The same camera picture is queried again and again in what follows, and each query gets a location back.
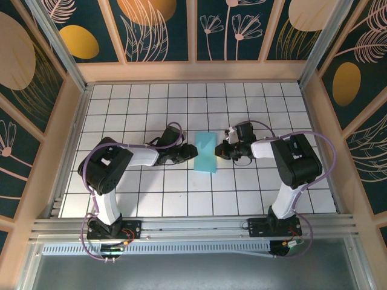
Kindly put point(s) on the light blue cloth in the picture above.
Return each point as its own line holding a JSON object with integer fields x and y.
{"x": 205, "y": 160}

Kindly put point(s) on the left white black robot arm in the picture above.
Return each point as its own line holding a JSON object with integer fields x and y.
{"x": 107, "y": 208}

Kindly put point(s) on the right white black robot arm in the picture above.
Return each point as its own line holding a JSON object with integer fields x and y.
{"x": 284, "y": 205}

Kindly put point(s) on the grey metal sheet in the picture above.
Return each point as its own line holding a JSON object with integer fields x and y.
{"x": 196, "y": 272}

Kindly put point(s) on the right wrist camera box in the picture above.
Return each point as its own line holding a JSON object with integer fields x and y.
{"x": 232, "y": 134}

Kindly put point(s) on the long aluminium mounting rail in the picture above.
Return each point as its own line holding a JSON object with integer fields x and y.
{"x": 196, "y": 226}

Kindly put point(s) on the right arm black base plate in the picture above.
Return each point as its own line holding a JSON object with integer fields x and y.
{"x": 257, "y": 226}

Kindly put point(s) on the aluminium table side rail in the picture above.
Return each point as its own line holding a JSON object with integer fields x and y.
{"x": 311, "y": 121}
{"x": 79, "y": 121}

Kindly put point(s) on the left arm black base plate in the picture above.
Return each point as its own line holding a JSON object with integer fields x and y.
{"x": 133, "y": 226}

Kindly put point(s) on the aluminium corner post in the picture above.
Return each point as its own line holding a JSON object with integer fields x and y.
{"x": 68, "y": 60}
{"x": 320, "y": 45}

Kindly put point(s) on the aluminium frame profile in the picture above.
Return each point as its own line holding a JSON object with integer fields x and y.
{"x": 25, "y": 266}
{"x": 361, "y": 266}

